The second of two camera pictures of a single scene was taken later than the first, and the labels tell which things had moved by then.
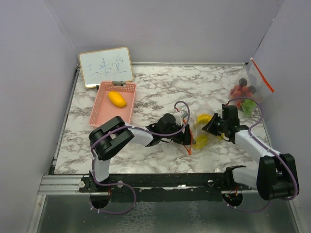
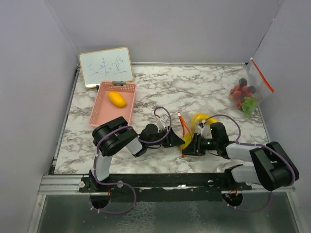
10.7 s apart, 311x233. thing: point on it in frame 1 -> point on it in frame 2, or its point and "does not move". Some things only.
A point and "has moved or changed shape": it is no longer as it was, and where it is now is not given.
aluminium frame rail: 60,185 does not move
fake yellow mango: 116,99 does not move
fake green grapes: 248,106 does not move
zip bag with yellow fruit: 200,114 has moved or changed shape
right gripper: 209,127 -> 195,147
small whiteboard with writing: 112,65 does not move
